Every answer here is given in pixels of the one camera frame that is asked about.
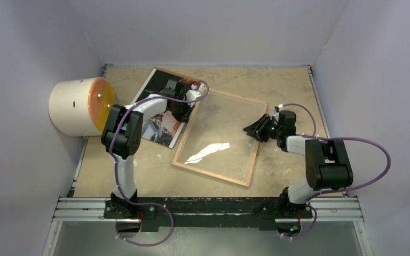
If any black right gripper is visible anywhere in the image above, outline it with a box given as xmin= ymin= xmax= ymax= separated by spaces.
xmin=243 ymin=114 xmax=282 ymax=142

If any printed photo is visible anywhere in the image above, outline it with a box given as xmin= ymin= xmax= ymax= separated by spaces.
xmin=131 ymin=68 xmax=208 ymax=148

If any wooden picture frame with glass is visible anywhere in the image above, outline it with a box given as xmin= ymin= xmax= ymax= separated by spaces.
xmin=172 ymin=90 xmax=268 ymax=187

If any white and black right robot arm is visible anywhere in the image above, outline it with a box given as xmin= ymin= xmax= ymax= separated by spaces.
xmin=242 ymin=110 xmax=353 ymax=217

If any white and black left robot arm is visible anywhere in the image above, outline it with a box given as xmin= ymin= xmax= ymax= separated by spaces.
xmin=101 ymin=79 xmax=204 ymax=218

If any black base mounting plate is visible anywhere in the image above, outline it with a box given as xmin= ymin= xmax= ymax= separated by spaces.
xmin=104 ymin=195 xmax=313 ymax=233

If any white cylinder with orange lid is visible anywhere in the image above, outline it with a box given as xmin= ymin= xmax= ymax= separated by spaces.
xmin=49 ymin=77 xmax=117 ymax=137

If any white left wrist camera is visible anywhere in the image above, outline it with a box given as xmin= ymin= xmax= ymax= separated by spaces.
xmin=185 ymin=84 xmax=202 ymax=106

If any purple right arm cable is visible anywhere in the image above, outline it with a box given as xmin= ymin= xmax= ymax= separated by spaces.
xmin=275 ymin=103 xmax=392 ymax=241

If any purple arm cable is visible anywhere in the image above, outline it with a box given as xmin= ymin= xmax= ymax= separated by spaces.
xmin=275 ymin=103 xmax=392 ymax=241
xmin=108 ymin=80 xmax=210 ymax=247

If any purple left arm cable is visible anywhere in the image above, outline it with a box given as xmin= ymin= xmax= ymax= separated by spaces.
xmin=108 ymin=80 xmax=210 ymax=247

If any aluminium extrusion rail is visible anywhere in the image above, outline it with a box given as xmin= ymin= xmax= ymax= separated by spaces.
xmin=53 ymin=197 xmax=364 ymax=221

